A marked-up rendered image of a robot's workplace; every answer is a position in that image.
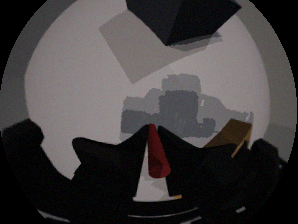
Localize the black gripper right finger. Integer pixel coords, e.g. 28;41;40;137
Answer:
157;125;237;197

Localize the red peg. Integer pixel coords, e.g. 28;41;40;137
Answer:
146;123;172;179

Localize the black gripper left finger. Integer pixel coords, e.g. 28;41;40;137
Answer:
72;124;149;198

